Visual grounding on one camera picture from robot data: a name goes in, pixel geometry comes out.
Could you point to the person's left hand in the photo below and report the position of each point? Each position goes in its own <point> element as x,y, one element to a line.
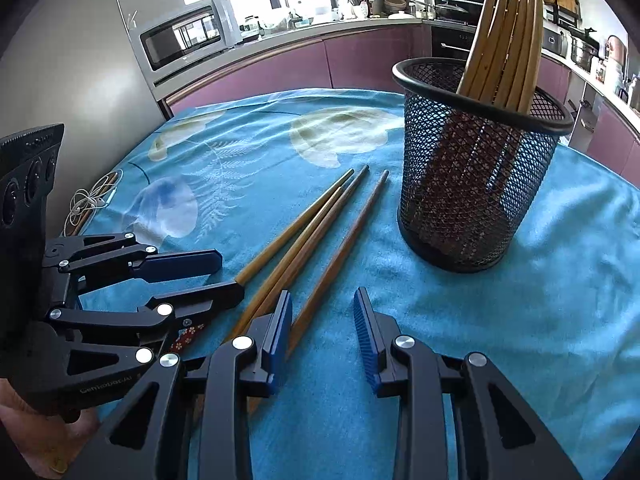
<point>30,440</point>

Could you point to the grey refrigerator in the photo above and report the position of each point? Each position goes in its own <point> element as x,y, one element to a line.
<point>75,60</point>

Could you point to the floral-tipped wooden chopstick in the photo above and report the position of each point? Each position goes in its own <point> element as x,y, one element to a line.
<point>338,255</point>
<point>279,285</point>
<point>300,220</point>
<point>351,185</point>

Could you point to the narrow pink base cabinet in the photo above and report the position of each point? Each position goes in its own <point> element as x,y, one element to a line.
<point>552,80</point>

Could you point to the white microwave oven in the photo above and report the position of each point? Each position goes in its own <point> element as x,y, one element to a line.
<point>175,40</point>

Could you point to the black wok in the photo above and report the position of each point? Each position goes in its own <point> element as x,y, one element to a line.
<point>452,8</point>

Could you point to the long pink base cabinet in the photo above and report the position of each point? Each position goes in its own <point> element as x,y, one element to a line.
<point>300,65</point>

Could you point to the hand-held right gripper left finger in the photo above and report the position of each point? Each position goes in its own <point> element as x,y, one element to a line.
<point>280,340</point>

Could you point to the built-in black oven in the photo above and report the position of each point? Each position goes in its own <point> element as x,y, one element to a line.
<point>445,42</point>

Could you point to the silver rice cooker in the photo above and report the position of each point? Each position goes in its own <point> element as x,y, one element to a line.
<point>554,42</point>

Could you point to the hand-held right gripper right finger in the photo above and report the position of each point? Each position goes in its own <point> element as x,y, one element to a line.
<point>365,335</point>

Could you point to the white bottle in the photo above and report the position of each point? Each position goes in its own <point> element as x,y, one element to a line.
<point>612,77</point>

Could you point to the black wall rack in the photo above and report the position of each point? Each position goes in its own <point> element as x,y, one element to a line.
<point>575,17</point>

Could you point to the blue printed tablecloth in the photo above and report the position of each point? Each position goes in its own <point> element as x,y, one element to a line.
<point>500,310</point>

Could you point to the stainless steel pot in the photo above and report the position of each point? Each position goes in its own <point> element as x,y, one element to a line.
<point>582,52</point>

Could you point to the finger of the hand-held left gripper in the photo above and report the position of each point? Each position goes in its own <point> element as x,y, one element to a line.
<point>215,297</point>
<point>180,265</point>

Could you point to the black mesh pen holder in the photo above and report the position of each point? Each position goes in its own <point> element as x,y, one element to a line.
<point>450,185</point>

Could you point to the pink thermos jug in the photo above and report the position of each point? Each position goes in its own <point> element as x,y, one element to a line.
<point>617,47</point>

